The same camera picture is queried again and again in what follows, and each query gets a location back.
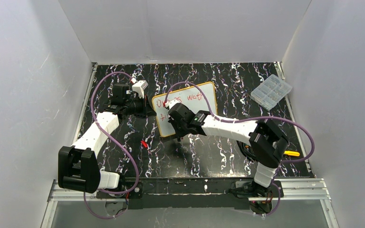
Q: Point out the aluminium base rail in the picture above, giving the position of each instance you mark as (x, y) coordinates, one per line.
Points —
(215, 193)

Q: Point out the yellow cable connector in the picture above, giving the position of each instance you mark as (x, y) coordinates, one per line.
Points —
(292, 153)

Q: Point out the yellow framed whiteboard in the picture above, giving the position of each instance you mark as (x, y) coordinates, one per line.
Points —
(190, 97)

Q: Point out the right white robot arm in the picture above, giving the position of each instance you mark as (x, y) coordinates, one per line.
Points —
(264, 137)

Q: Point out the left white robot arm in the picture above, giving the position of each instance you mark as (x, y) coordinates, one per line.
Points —
(77, 164)

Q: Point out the red marker cap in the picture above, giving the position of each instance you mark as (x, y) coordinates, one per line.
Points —
(144, 144)

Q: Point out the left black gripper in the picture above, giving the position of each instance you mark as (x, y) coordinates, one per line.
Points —
(145, 107)

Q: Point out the clear plastic compartment box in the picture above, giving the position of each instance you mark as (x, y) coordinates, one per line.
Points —
(270, 92)

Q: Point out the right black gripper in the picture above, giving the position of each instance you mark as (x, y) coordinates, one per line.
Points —
(176, 122)

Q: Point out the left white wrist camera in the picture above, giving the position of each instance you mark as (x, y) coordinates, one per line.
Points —
(139, 87)

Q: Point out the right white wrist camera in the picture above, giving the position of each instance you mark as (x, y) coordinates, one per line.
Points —
(169, 104)

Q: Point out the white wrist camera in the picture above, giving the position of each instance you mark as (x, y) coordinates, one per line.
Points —
(139, 87)
(169, 104)

